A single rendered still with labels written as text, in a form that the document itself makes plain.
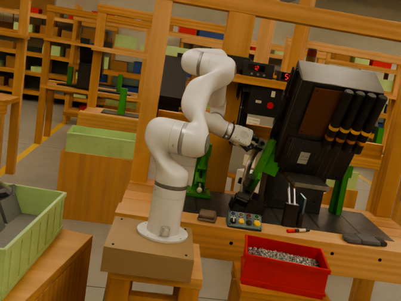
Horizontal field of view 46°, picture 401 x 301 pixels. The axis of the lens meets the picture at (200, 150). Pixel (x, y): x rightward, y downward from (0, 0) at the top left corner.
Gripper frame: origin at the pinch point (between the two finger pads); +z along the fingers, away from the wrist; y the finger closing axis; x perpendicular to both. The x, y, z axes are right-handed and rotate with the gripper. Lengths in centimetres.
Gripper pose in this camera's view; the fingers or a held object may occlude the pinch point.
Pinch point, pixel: (259, 145)
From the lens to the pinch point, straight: 236.5
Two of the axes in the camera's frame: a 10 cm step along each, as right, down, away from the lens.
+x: -3.2, 4.8, 8.2
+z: 9.1, 4.0, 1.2
